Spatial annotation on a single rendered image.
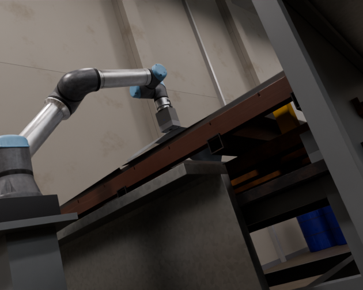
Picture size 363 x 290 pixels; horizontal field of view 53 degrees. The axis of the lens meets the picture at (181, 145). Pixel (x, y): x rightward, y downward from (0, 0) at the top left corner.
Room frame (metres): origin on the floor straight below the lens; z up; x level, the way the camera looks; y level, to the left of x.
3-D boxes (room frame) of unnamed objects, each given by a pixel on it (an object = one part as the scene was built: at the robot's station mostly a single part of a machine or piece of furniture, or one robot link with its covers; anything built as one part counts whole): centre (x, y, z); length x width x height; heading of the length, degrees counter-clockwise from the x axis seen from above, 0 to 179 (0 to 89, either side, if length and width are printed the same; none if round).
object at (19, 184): (1.04, 0.53, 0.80); 0.15 x 0.15 x 0.10
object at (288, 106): (1.12, -0.35, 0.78); 0.05 x 0.05 x 0.19; 55
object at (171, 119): (1.66, 0.02, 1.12); 0.10 x 0.09 x 0.16; 147
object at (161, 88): (1.65, 0.03, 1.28); 0.09 x 0.08 x 0.11; 131
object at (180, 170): (1.34, 0.48, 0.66); 1.30 x 0.20 x 0.03; 55
